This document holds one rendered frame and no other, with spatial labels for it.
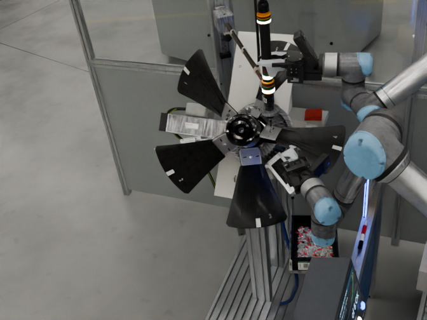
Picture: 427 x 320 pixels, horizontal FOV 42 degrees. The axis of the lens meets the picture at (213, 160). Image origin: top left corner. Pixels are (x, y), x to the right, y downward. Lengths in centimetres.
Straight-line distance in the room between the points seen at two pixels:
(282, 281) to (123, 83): 138
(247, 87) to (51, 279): 170
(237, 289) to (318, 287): 153
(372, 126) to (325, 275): 40
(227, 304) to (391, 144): 162
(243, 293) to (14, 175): 204
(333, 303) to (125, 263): 206
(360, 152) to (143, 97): 188
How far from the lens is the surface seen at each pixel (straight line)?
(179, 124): 228
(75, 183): 398
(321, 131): 204
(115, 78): 318
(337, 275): 146
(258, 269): 272
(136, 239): 342
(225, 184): 231
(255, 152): 207
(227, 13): 245
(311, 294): 144
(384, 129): 151
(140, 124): 328
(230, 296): 293
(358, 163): 149
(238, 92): 232
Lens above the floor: 237
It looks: 38 degrees down
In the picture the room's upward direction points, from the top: 8 degrees counter-clockwise
